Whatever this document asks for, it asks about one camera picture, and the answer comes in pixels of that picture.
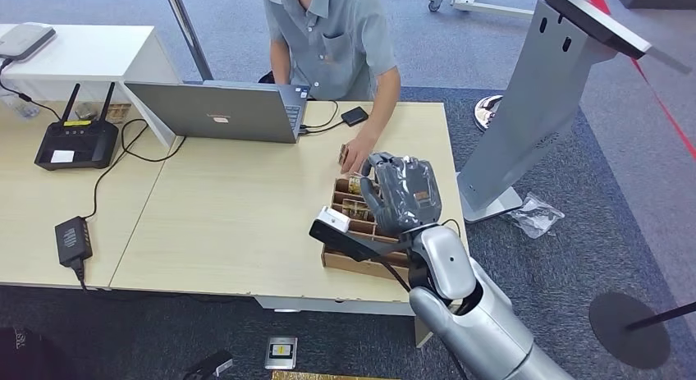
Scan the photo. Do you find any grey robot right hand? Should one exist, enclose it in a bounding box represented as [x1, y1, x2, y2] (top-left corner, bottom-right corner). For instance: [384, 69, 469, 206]
[359, 151, 443, 238]

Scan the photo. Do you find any person's left hand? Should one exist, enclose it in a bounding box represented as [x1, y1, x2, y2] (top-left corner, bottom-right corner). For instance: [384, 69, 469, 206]
[339, 134, 378, 176]

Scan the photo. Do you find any wooden slotted card holder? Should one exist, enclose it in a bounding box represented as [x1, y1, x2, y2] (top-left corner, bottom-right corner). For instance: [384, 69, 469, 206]
[320, 172, 432, 284]

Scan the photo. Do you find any person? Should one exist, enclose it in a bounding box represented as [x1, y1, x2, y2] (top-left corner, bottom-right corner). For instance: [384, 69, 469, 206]
[259, 0, 403, 176]

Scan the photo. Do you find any small grey card reader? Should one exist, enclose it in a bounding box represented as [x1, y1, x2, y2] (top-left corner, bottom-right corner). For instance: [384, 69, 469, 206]
[263, 335, 300, 372]

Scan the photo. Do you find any black external drive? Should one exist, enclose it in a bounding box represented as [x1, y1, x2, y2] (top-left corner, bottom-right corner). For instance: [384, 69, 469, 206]
[341, 106, 370, 128]

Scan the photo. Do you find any chrome stanchion base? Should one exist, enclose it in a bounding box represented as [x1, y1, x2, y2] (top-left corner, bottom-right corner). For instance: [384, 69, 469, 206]
[473, 94, 505, 133]

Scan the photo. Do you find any clear plastic bag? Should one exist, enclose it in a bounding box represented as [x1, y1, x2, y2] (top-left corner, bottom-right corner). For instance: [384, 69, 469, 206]
[502, 191, 566, 240]

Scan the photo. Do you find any grey laptop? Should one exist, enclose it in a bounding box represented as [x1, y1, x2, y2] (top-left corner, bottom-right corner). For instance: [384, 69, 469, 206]
[123, 79, 312, 145]

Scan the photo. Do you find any grey kiosk stand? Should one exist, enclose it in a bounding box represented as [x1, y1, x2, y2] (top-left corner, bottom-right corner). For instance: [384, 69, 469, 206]
[456, 0, 695, 224]

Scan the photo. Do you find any gold patterned strip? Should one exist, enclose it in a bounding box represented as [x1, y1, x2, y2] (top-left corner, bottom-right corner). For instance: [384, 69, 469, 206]
[271, 370, 401, 380]

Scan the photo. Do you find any slanted metal pole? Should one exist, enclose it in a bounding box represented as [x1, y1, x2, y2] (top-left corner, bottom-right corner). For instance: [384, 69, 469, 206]
[161, 0, 215, 83]

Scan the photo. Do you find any small brown packet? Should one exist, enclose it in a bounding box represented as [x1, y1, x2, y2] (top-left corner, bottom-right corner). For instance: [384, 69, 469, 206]
[105, 102, 133, 125]

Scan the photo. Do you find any black floor object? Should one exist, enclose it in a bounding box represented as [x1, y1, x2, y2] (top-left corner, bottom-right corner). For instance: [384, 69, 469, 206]
[181, 348, 236, 380]

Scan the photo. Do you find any black stanchion base with pole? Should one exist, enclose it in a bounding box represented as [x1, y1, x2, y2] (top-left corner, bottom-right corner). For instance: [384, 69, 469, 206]
[588, 291, 696, 371]

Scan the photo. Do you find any red barrier belt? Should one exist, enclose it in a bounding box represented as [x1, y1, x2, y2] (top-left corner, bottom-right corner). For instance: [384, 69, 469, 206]
[582, 0, 696, 161]

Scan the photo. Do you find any small clear packet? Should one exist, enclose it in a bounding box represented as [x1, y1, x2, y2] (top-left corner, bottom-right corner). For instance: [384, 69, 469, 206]
[73, 101, 99, 122]

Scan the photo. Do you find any black router with antennas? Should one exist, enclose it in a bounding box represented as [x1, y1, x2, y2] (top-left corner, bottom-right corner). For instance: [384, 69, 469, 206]
[34, 82, 120, 172]

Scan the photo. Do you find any white cabinet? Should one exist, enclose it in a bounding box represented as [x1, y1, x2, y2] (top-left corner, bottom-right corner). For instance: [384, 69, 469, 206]
[0, 23, 184, 149]

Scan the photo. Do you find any black power adapter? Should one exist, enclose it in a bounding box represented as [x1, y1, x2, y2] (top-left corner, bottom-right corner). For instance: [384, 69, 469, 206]
[54, 216, 94, 268]

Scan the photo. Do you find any clear plastic bottle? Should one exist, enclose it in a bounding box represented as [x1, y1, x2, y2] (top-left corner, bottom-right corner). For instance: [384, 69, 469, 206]
[0, 91, 41, 120]

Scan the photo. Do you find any grey flat device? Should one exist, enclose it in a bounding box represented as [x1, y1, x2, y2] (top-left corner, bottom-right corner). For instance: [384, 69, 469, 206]
[0, 21, 57, 62]

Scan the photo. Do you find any dark rounded object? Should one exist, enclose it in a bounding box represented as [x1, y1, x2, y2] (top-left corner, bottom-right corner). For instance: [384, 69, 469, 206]
[0, 327, 77, 380]

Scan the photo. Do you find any black drive cable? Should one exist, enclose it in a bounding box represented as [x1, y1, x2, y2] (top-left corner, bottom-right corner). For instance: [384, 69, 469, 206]
[298, 100, 347, 136]

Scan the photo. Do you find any pale wrist camera, black bracket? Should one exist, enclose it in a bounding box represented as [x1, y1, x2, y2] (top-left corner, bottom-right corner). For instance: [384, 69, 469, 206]
[309, 205, 417, 263]

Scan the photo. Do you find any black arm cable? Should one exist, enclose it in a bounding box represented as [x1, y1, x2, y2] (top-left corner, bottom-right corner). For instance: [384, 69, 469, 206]
[379, 258, 413, 295]

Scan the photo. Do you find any white wheeled frame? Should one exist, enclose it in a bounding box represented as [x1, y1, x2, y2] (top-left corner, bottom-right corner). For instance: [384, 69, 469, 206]
[426, 0, 538, 18]

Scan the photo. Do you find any black laptop power cable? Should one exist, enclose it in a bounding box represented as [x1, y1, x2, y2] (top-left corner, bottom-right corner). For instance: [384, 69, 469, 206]
[83, 117, 188, 222]

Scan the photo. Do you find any black adapter mains cable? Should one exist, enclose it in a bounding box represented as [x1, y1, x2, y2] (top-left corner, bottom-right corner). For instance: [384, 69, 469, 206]
[70, 256, 91, 293]

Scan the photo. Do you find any black device cable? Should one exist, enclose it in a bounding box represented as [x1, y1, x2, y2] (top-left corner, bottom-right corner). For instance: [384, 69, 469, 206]
[0, 58, 64, 121]

